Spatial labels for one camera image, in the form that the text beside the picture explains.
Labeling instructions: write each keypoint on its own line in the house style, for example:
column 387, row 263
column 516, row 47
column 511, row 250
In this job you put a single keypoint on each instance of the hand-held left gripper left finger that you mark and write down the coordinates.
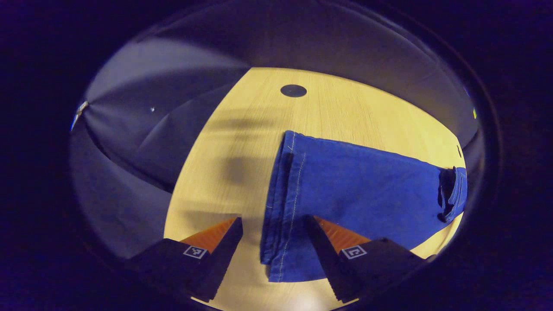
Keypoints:
column 216, row 263

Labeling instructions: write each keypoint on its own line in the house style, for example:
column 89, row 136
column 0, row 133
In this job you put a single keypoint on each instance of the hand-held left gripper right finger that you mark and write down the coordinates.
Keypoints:
column 328, row 259

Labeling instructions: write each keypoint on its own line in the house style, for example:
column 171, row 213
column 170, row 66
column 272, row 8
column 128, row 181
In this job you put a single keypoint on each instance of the blue denim jeans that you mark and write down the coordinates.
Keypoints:
column 358, row 194

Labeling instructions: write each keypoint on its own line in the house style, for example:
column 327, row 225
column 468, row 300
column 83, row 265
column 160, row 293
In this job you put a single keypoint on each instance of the black backdrop cloth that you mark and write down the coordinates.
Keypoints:
column 142, row 129

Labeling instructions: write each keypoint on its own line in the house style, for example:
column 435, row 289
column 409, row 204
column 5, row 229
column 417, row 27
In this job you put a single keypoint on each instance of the white backdrop clamp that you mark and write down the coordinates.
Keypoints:
column 80, row 110

